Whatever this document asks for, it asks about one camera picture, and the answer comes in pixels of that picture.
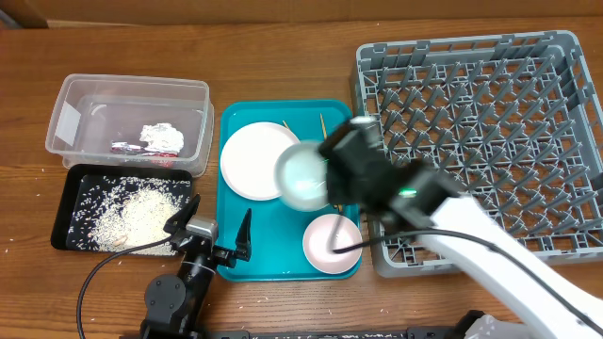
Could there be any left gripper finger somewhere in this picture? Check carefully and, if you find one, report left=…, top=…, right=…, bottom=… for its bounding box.
left=163, top=194, right=200, bottom=234
left=235, top=208, right=253, bottom=262

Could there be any foil ball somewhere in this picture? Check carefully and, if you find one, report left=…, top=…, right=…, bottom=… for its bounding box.
left=139, top=122, right=185, bottom=153

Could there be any grey bowl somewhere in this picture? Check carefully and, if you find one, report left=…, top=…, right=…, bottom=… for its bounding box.
left=274, top=140, right=328, bottom=212

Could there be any red wrapper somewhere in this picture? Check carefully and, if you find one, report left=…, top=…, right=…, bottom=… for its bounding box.
left=111, top=141, right=178, bottom=168

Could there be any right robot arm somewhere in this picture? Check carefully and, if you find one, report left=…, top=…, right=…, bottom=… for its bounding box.
left=318, top=117, right=602, bottom=338

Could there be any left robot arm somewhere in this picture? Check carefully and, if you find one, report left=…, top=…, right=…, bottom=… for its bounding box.
left=139, top=196, right=252, bottom=338

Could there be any teal plastic tray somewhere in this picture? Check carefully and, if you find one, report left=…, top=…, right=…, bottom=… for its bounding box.
left=216, top=99, right=361, bottom=283

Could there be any rice pile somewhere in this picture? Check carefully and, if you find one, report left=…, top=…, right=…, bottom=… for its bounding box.
left=66, top=174, right=192, bottom=252

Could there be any black rectangular tray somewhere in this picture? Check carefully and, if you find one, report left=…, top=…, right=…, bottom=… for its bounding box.
left=50, top=164, right=193, bottom=252

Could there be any large white plate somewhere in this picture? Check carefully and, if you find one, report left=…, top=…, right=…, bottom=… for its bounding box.
left=220, top=121, right=300, bottom=201

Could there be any small white plate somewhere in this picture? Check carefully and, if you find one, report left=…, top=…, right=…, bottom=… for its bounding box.
left=302, top=214, right=362, bottom=275

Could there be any clear plastic bin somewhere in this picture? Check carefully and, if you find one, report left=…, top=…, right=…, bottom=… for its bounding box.
left=45, top=73, right=214, bottom=177

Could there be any wooden chopstick right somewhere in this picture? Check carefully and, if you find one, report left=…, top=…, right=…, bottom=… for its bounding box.
left=319, top=113, right=328, bottom=139

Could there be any grey dish rack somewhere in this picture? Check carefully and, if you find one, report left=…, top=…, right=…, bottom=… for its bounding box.
left=352, top=30, right=602, bottom=265

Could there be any black rail bottom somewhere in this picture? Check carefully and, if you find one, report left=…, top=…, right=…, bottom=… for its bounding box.
left=206, top=309, right=538, bottom=339

